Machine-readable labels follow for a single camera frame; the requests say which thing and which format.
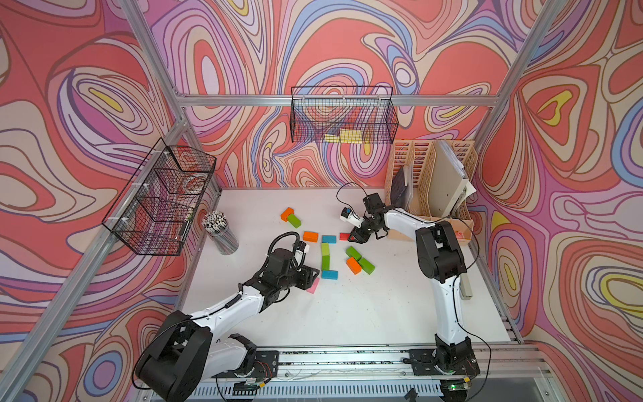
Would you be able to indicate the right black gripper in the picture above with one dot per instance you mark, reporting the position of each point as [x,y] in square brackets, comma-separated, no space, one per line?
[359,235]

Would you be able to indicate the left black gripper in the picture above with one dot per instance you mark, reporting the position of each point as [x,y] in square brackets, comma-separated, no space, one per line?
[306,278]

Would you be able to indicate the pink block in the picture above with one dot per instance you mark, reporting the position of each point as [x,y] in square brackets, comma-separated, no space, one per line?
[312,289]

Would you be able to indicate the teal block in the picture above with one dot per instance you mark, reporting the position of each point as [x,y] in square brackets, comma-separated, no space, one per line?
[329,275]
[329,239]

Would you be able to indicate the light green block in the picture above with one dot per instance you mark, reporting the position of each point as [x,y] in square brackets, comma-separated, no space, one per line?
[325,248]

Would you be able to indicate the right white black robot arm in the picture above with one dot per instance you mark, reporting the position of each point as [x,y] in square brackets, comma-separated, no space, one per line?
[440,259]

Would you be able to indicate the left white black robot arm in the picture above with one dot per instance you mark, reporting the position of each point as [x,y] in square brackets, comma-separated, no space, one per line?
[189,348]

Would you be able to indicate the dark tablet in organizer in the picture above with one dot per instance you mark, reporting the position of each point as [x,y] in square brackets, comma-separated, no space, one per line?
[401,192]

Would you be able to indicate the orange block middle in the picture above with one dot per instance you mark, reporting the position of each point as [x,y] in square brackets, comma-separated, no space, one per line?
[311,237]

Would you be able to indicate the orange block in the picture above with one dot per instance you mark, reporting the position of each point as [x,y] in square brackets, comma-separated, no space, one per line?
[353,265]
[286,214]
[311,237]

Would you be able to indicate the orange block far back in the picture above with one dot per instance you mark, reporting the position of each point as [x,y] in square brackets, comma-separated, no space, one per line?
[286,214]

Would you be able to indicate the orange block right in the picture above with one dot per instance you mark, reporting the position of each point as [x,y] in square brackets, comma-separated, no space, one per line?
[353,265]

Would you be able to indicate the yellow sticky notes pad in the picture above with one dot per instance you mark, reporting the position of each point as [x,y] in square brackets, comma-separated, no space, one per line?
[347,136]

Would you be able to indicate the white folder in organizer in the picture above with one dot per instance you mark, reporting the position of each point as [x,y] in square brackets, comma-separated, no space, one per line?
[450,185]

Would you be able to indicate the grey stapler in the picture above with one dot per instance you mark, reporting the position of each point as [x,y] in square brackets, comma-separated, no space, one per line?
[466,292]

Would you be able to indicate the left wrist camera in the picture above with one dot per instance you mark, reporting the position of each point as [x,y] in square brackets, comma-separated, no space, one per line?
[300,248]

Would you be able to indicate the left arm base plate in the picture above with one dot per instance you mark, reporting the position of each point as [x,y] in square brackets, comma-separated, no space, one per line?
[260,365]

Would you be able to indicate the black wire basket back wall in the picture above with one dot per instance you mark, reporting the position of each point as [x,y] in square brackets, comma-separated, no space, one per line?
[317,110]

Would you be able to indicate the black wire basket wall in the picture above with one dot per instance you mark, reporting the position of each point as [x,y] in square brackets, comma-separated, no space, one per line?
[154,214]
[317,110]

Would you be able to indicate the black wire basket left wall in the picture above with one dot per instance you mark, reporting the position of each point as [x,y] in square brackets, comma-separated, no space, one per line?
[154,214]

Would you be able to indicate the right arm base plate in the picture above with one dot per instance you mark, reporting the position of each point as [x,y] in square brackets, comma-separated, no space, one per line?
[436,362]

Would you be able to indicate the aluminium front rail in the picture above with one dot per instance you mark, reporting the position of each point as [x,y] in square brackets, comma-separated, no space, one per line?
[368,363]

